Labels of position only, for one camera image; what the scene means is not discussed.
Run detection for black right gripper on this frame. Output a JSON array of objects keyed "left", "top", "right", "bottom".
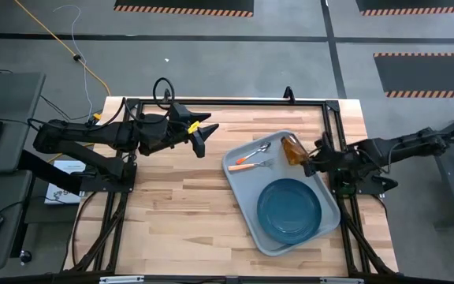
[{"left": 302, "top": 133, "right": 360, "bottom": 178}]

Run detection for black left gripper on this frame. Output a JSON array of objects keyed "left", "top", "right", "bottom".
[{"left": 138, "top": 103, "right": 220, "bottom": 159}]

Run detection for amber faceted cup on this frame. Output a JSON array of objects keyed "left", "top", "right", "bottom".
[{"left": 281, "top": 133, "right": 311, "bottom": 166}]

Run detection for orange-handled metal spoon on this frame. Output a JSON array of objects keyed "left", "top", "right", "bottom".
[{"left": 235, "top": 141, "right": 272, "bottom": 166}]

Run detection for blue round plate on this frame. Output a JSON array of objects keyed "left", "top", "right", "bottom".
[{"left": 256, "top": 177, "right": 322, "bottom": 245}]

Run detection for wooden-handled metal fork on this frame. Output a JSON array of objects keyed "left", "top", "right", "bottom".
[{"left": 227, "top": 159, "right": 275, "bottom": 173}]

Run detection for gray plastic tray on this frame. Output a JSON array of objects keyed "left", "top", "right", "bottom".
[{"left": 221, "top": 129, "right": 341, "bottom": 257}]

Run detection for black hazard-striped floor mat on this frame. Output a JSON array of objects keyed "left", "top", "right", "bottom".
[
  {"left": 373, "top": 52, "right": 454, "bottom": 99},
  {"left": 113, "top": 0, "right": 255, "bottom": 18},
  {"left": 355, "top": 0, "right": 454, "bottom": 17}
]

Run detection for white printed box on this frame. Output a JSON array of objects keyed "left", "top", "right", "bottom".
[{"left": 44, "top": 159, "right": 88, "bottom": 206}]

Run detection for gray desk top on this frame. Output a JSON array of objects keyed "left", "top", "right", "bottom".
[
  {"left": 0, "top": 169, "right": 35, "bottom": 272},
  {"left": 0, "top": 72, "right": 47, "bottom": 175}
]

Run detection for black aluminium table frame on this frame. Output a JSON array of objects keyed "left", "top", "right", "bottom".
[{"left": 61, "top": 96, "right": 400, "bottom": 284}]

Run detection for black cable loop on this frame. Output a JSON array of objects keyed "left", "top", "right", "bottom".
[{"left": 152, "top": 77, "right": 176, "bottom": 111}]

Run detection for black triangular frame bracket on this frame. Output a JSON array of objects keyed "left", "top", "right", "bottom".
[{"left": 282, "top": 85, "right": 296, "bottom": 104}]

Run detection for thin white cable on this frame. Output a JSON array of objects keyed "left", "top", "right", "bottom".
[{"left": 52, "top": 4, "right": 94, "bottom": 119}]

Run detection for silver aluminium bracket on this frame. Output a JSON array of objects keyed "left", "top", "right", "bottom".
[
  {"left": 99, "top": 275, "right": 145, "bottom": 284},
  {"left": 321, "top": 277, "right": 366, "bottom": 284}
]

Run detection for thin black cable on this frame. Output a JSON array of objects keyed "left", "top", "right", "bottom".
[{"left": 39, "top": 94, "right": 104, "bottom": 121}]

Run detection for yellow cable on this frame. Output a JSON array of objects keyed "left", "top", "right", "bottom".
[{"left": 13, "top": 0, "right": 112, "bottom": 163}]

